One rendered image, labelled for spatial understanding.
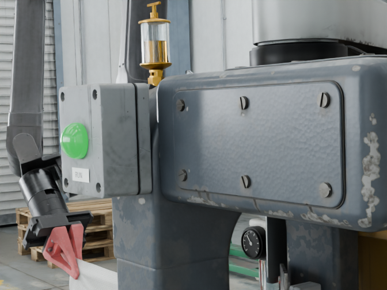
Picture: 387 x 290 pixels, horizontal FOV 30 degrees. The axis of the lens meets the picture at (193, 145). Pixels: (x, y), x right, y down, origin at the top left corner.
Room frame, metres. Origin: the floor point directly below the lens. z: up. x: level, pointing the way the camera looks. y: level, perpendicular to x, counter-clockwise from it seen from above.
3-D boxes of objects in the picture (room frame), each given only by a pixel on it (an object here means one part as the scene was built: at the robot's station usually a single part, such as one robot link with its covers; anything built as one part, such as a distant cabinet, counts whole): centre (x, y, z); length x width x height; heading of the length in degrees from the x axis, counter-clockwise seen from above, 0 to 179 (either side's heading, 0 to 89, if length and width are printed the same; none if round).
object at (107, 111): (0.60, 0.07, 1.29); 0.08 x 0.05 x 0.09; 35
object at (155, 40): (0.65, 0.03, 1.37); 0.03 x 0.02 x 0.03; 35
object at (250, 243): (0.79, -0.07, 1.16); 0.04 x 0.02 x 0.04; 35
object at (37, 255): (6.63, 0.93, 0.07); 1.20 x 0.82 x 0.14; 123
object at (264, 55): (0.67, -0.10, 1.35); 0.09 x 0.09 x 0.03
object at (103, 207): (6.60, 0.94, 0.36); 1.20 x 0.82 x 0.14; 121
